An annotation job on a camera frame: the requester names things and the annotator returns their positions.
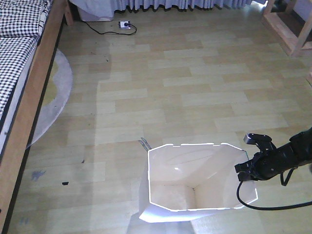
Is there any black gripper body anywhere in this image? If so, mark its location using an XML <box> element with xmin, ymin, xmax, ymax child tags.
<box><xmin>234</xmin><ymin>143</ymin><xmax>298</xmax><ymax>181</ymax></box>

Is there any white plastic trash bin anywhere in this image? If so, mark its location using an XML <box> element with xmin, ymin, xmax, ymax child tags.
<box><xmin>139</xmin><ymin>143</ymin><xmax>258</xmax><ymax>223</ymax></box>

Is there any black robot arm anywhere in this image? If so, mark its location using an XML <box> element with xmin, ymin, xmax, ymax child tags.
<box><xmin>234</xmin><ymin>129</ymin><xmax>312</xmax><ymax>181</ymax></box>

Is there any floor power outlet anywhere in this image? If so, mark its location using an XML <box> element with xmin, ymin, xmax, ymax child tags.
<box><xmin>118</xmin><ymin>20</ymin><xmax>131</xmax><ymax>29</ymax></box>

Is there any grey round rug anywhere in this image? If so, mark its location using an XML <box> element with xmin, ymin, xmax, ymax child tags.
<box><xmin>26</xmin><ymin>49</ymin><xmax>73</xmax><ymax>148</ymax></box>

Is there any light grey curtain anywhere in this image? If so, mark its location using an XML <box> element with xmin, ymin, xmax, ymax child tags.
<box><xmin>70</xmin><ymin>0</ymin><xmax>253</xmax><ymax>21</ymax></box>

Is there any black white checkered bedding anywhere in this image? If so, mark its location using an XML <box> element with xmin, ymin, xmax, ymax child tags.
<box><xmin>0</xmin><ymin>0</ymin><xmax>52</xmax><ymax>115</ymax></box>

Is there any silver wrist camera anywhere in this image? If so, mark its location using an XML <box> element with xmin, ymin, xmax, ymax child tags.
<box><xmin>243</xmin><ymin>133</ymin><xmax>272</xmax><ymax>145</ymax></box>

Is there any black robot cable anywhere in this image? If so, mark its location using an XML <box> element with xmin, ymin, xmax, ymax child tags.
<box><xmin>236</xmin><ymin>168</ymin><xmax>312</xmax><ymax>211</ymax></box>

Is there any wooden furniture frame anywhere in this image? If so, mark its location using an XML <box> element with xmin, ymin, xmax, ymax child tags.
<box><xmin>261</xmin><ymin>0</ymin><xmax>312</xmax><ymax>57</ymax></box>

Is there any black power cord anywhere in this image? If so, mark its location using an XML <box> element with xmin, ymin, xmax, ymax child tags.
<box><xmin>80</xmin><ymin>19</ymin><xmax>137</xmax><ymax>36</ymax></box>

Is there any wooden bed frame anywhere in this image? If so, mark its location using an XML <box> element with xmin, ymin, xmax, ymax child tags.
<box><xmin>0</xmin><ymin>0</ymin><xmax>73</xmax><ymax>226</ymax></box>

